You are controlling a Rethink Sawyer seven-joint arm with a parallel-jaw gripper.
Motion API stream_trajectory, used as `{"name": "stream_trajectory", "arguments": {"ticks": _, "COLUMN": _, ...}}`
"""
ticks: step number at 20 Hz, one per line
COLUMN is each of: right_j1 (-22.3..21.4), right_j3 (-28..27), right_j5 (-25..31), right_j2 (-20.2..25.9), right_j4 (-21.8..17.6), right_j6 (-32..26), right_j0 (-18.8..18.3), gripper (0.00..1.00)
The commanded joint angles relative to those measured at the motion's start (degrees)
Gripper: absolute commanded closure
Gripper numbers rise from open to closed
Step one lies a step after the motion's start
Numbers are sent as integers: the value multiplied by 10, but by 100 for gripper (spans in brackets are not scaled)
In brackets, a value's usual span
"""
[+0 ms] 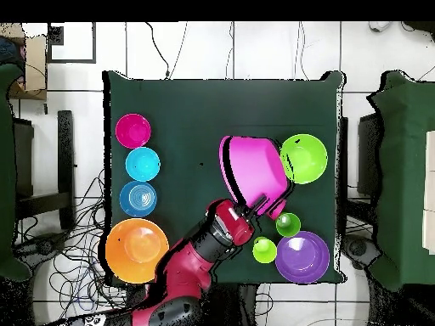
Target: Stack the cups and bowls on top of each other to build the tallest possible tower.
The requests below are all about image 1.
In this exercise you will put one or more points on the red cup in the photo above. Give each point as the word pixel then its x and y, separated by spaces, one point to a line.
pixel 277 210

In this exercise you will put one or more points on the pink bowl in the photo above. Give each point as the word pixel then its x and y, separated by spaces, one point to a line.
pixel 255 166

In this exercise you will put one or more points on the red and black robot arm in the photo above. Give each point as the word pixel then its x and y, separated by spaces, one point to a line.
pixel 183 271

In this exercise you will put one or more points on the light green cup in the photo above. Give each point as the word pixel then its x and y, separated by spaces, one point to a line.
pixel 264 251

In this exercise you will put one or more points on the dark green cup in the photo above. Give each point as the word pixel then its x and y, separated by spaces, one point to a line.
pixel 288 224

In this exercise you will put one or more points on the green bowl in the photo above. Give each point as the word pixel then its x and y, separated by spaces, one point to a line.
pixel 306 159

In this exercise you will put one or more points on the purple bowl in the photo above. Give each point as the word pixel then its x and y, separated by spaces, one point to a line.
pixel 302 258

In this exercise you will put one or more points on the translucent blue bowl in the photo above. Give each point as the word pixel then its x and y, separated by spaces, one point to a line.
pixel 137 198

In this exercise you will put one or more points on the orange bowl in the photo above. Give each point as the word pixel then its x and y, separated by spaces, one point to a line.
pixel 132 251

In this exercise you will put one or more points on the dark green table cloth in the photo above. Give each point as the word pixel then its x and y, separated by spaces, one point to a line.
pixel 187 112
pixel 404 169
pixel 6 169

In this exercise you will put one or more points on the turquoise bowl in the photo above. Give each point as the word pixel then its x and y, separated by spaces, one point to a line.
pixel 142 164

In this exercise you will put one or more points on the red bowl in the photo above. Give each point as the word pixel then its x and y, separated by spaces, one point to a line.
pixel 133 131

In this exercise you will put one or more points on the cardboard box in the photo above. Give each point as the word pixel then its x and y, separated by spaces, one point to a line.
pixel 35 68

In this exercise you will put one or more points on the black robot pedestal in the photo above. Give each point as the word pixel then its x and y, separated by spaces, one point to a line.
pixel 238 305

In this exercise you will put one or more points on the dark grey pedestal leg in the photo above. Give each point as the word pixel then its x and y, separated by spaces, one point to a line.
pixel 44 246
pixel 358 248

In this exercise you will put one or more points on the black stand frame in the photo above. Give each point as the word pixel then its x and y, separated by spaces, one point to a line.
pixel 367 152
pixel 66 152

